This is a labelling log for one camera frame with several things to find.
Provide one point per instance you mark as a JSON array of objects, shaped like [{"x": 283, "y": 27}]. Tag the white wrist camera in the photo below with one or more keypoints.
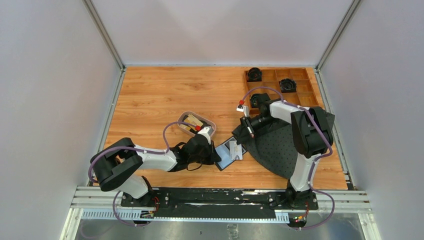
[
  {"x": 241, "y": 107},
  {"x": 207, "y": 132}
]

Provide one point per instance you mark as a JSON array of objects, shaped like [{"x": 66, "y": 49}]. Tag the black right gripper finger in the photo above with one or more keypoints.
[
  {"x": 241, "y": 135},
  {"x": 245, "y": 121}
]

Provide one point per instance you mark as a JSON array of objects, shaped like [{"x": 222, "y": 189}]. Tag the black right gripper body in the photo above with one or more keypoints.
[{"x": 258, "y": 121}]

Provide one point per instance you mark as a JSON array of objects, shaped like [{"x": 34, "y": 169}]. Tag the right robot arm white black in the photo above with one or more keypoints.
[{"x": 298, "y": 188}]

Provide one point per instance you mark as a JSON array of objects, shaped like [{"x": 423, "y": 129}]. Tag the black rolled belt middle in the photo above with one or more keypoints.
[{"x": 288, "y": 85}]

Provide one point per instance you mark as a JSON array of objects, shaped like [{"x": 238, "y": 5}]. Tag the black credit card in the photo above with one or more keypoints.
[{"x": 227, "y": 144}]

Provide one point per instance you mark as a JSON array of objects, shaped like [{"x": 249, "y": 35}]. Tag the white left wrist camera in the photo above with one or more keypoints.
[{"x": 207, "y": 132}]

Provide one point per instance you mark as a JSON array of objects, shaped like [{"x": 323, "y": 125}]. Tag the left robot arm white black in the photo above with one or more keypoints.
[{"x": 115, "y": 167}]

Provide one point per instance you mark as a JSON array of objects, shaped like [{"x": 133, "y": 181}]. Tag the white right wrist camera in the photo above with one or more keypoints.
[{"x": 241, "y": 107}]

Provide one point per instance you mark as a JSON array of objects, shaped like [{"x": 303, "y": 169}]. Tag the wooden compartment tray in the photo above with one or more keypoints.
[{"x": 297, "y": 85}]

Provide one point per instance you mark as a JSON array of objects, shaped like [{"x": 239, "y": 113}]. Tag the black rolled belt green pattern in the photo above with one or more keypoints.
[{"x": 255, "y": 100}]

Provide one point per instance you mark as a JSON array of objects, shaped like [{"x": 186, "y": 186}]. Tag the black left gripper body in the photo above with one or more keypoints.
[{"x": 206, "y": 157}]

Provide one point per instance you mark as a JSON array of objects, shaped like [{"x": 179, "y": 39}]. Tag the black rolled belt top left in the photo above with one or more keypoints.
[{"x": 254, "y": 74}]

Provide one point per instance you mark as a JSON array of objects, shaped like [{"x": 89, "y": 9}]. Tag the silver VIP credit card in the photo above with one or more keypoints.
[{"x": 235, "y": 150}]

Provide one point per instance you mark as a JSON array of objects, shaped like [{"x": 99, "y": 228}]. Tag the dark grey dotted cloth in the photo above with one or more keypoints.
[{"x": 279, "y": 145}]

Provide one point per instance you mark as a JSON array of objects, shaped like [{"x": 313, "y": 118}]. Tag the black card holder wallet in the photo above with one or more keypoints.
[{"x": 223, "y": 152}]

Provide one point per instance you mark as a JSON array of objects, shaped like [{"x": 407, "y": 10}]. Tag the aluminium frame rail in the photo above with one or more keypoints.
[{"x": 91, "y": 197}]

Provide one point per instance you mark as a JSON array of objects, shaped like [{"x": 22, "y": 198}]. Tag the pink oval card tray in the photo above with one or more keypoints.
[{"x": 188, "y": 130}]

